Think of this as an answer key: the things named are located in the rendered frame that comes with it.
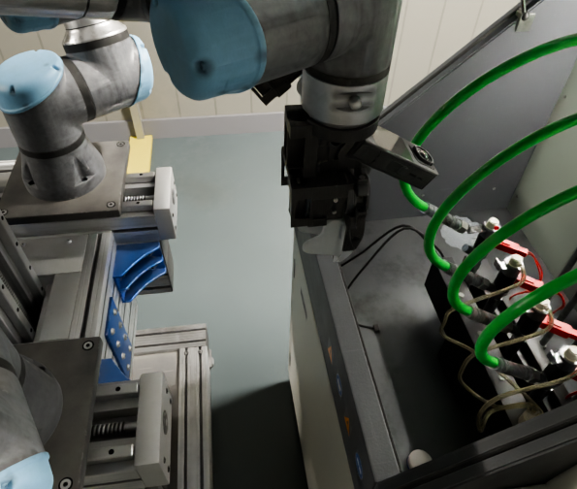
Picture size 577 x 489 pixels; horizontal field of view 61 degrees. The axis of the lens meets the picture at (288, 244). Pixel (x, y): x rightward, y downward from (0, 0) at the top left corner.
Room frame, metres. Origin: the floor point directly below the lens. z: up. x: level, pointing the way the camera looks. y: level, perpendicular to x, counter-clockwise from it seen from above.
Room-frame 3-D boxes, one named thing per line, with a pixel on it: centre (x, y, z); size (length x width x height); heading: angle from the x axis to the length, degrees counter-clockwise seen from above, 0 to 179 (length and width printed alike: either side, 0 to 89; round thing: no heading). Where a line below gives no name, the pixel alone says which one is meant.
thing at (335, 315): (0.53, -0.10, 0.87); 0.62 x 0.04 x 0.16; 10
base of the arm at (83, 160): (0.75, 0.44, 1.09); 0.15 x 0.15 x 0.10
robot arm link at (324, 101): (0.40, -0.05, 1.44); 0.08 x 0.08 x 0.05
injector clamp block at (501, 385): (0.46, -0.35, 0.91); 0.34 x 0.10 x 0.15; 10
